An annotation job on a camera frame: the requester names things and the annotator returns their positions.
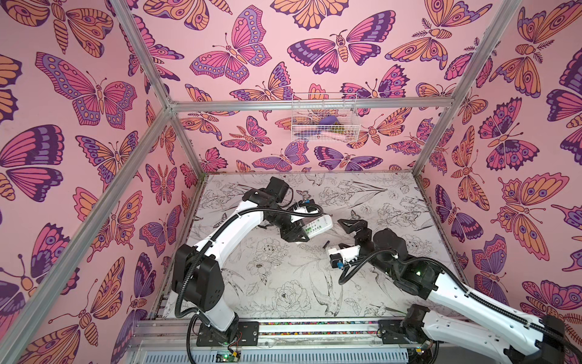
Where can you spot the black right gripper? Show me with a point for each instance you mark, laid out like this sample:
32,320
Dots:
361,233

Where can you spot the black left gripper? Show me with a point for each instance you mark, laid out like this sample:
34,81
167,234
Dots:
291,233

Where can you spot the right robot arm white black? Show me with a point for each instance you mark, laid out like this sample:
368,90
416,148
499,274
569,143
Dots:
488,327

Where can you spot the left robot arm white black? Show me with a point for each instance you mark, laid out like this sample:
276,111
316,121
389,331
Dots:
197,278

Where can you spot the purple item in basket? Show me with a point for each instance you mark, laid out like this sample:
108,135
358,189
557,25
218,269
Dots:
329,121

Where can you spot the green circuit board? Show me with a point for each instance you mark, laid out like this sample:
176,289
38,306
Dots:
227,357

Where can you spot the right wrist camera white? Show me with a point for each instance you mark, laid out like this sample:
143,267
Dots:
341,257

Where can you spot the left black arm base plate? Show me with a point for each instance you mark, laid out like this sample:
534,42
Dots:
242,334

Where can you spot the white wire basket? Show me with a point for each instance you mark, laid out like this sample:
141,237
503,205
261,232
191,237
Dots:
306,114

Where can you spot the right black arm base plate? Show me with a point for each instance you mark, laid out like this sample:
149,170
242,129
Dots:
403,331

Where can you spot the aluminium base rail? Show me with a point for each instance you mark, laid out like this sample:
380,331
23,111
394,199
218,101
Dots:
302,340

